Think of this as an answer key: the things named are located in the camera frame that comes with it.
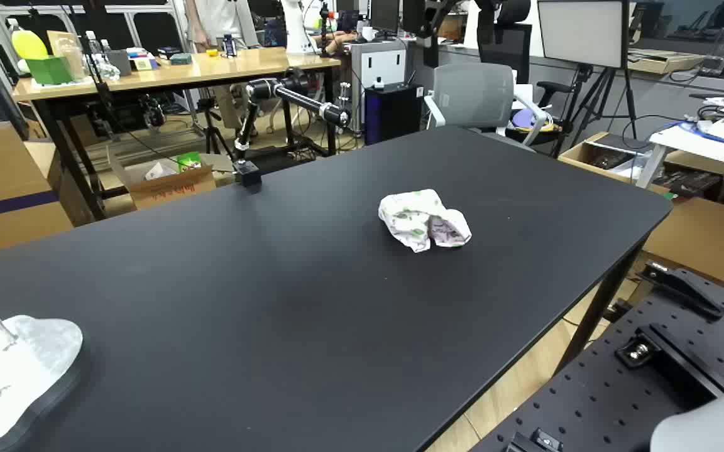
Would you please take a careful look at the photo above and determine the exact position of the white patterned cloth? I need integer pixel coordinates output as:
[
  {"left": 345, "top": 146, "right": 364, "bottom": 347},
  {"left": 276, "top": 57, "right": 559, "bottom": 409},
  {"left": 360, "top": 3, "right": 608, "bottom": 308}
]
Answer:
[{"left": 378, "top": 188, "right": 474, "bottom": 253}]

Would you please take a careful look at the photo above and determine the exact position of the grey office chair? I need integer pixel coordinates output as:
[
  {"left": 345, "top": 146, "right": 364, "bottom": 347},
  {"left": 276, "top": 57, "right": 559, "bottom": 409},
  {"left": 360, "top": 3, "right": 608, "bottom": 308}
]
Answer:
[{"left": 422, "top": 60, "right": 550, "bottom": 131}]

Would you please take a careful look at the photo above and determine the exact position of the open cardboard box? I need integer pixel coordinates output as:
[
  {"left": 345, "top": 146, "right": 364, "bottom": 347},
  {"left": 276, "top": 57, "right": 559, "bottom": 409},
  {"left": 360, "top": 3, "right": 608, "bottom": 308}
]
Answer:
[{"left": 120, "top": 157, "right": 217, "bottom": 209}]

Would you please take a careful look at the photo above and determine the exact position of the wooden workbench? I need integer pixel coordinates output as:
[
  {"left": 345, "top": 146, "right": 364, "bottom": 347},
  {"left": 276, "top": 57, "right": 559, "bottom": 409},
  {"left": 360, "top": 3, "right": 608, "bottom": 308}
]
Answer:
[{"left": 12, "top": 47, "right": 339, "bottom": 102}]

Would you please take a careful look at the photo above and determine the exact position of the black tripod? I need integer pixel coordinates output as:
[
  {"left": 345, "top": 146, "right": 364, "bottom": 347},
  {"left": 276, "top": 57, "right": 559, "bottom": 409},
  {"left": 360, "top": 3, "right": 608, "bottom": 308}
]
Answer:
[{"left": 567, "top": 65, "right": 639, "bottom": 140}]

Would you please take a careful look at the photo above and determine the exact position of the white projector screen board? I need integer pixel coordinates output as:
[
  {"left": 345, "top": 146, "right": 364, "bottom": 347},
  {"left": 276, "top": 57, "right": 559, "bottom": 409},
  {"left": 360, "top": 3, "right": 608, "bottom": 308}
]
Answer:
[{"left": 538, "top": 0, "right": 628, "bottom": 68}]

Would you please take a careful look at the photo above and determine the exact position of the flat cardboard box on floor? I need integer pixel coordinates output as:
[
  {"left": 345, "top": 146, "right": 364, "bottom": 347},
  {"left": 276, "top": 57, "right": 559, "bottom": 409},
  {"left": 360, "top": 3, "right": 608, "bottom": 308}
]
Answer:
[{"left": 643, "top": 199, "right": 724, "bottom": 283}]

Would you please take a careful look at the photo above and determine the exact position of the large cardboard box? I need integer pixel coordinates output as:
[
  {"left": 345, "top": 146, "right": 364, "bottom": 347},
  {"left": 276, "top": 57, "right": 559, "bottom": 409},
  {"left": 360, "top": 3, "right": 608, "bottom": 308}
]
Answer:
[{"left": 0, "top": 124, "right": 74, "bottom": 252}]

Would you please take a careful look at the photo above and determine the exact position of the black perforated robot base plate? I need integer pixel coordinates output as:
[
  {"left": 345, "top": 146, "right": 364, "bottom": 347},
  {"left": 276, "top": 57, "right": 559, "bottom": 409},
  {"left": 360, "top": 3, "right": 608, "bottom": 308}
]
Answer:
[{"left": 474, "top": 264, "right": 724, "bottom": 452}]

